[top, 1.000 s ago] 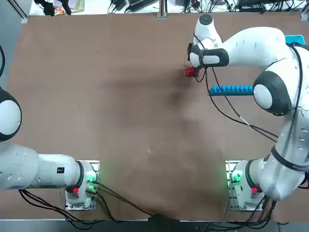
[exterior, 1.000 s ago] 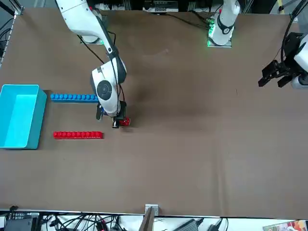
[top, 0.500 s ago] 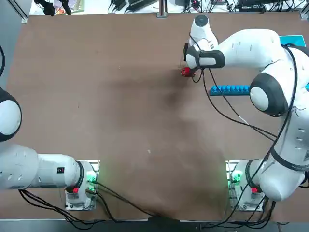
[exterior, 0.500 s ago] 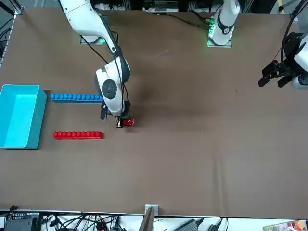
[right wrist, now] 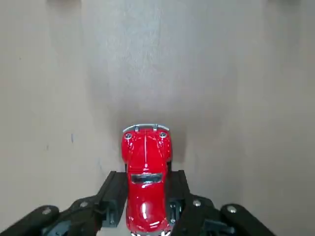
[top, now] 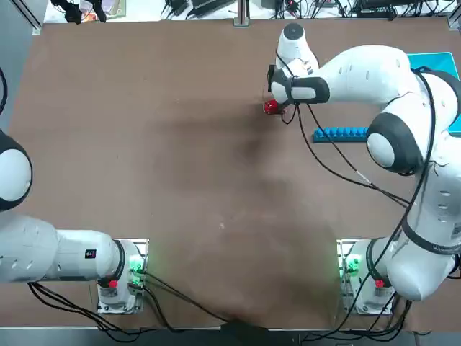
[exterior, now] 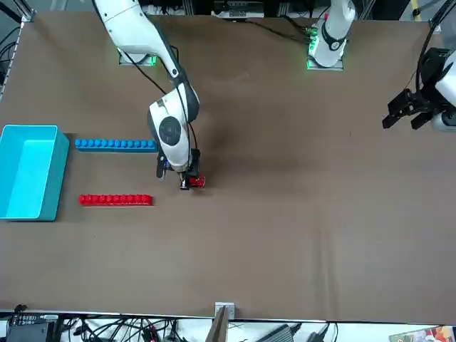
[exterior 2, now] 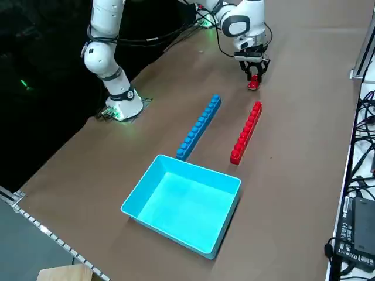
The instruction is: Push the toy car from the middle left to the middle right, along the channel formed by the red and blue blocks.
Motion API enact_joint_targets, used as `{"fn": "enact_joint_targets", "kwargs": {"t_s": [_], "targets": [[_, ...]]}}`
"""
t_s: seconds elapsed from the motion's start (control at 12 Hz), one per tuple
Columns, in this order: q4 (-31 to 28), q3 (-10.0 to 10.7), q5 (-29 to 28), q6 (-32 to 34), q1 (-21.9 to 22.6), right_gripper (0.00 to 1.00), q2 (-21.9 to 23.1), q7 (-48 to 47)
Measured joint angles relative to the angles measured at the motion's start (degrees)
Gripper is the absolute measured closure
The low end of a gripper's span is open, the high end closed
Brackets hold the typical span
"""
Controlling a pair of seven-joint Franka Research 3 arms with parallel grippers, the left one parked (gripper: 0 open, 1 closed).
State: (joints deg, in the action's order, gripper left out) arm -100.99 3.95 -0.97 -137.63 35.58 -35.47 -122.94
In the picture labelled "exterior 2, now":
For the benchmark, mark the aluminium table edge rail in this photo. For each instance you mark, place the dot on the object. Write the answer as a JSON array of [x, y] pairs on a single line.
[[44, 229]]

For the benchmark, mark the aluminium frame rail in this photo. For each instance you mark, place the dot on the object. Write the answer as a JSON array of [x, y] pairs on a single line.
[[363, 52]]

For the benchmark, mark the red toy block row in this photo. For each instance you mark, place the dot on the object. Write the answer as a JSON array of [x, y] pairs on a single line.
[[246, 134]]

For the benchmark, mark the light wooden board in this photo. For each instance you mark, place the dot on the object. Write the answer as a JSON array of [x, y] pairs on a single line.
[[64, 273]]

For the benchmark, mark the cyan plastic bin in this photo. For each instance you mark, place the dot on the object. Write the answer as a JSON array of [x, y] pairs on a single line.
[[181, 205]]

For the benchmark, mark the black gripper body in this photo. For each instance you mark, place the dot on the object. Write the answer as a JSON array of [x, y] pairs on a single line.
[[250, 55]]

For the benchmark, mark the red toy car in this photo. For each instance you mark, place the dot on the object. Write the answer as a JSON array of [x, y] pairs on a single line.
[[253, 84]]

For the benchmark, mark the blue toy block row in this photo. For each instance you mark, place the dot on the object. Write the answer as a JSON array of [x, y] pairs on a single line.
[[199, 126]]

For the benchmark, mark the black power adapter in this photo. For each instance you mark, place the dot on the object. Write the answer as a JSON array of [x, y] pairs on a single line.
[[361, 228]]

